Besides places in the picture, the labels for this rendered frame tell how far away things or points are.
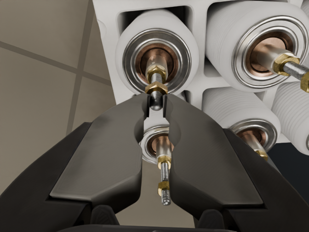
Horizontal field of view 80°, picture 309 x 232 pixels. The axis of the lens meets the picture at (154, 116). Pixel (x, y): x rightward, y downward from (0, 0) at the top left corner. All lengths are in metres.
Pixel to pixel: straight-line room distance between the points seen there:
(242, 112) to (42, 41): 0.45
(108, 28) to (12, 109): 0.46
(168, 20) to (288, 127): 0.24
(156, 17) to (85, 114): 0.42
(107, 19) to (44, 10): 0.25
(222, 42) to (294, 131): 0.18
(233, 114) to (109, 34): 0.20
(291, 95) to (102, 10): 0.30
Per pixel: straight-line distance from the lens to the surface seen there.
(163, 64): 0.19
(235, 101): 0.29
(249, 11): 0.23
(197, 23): 0.28
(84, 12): 0.48
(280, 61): 0.20
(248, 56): 0.23
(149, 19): 0.21
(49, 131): 0.66
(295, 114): 0.34
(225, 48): 0.22
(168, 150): 0.25
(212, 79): 0.31
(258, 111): 0.28
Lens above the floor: 0.45
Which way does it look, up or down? 57 degrees down
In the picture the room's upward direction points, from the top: 179 degrees counter-clockwise
